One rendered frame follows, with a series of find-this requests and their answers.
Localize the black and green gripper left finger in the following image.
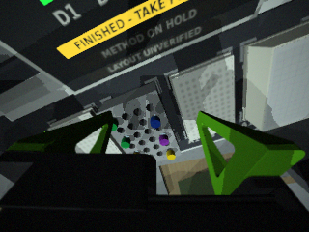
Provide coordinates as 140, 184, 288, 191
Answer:
6, 111, 114, 153

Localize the white well pcr plate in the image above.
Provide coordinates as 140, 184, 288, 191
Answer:
48, 106, 126, 154

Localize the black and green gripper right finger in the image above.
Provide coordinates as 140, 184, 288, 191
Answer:
196, 111, 305, 195

